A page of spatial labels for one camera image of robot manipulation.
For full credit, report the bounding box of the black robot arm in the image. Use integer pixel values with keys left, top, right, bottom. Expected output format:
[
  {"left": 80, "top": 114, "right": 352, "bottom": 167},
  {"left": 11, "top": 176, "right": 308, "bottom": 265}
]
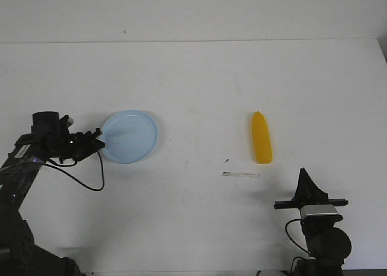
[
  {"left": 77, "top": 123, "right": 350, "bottom": 273},
  {"left": 1, "top": 111, "right": 105, "bottom": 275}
]

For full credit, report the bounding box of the clear tape strip horizontal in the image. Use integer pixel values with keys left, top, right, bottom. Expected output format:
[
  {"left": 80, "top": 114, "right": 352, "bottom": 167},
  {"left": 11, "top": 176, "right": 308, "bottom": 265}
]
[{"left": 222, "top": 172, "right": 260, "bottom": 179}]

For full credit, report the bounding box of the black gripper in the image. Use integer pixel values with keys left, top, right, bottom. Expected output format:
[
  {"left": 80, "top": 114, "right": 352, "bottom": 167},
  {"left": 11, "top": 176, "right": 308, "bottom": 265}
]
[
  {"left": 44, "top": 116, "right": 105, "bottom": 164},
  {"left": 273, "top": 168, "right": 348, "bottom": 210}
]

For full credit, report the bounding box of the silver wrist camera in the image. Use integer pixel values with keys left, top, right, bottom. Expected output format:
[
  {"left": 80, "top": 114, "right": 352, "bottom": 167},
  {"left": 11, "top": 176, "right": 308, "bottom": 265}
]
[
  {"left": 65, "top": 115, "right": 74, "bottom": 127},
  {"left": 300, "top": 204, "right": 343, "bottom": 222}
]

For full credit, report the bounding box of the light blue round plate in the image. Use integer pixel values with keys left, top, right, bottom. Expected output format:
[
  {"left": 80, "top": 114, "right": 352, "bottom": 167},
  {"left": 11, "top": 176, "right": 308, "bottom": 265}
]
[{"left": 100, "top": 110, "right": 158, "bottom": 164}]

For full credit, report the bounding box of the yellow toy corn cob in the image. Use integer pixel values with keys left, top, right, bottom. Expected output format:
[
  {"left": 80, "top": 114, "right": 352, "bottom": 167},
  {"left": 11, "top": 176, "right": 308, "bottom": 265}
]
[{"left": 251, "top": 112, "right": 273, "bottom": 164}]

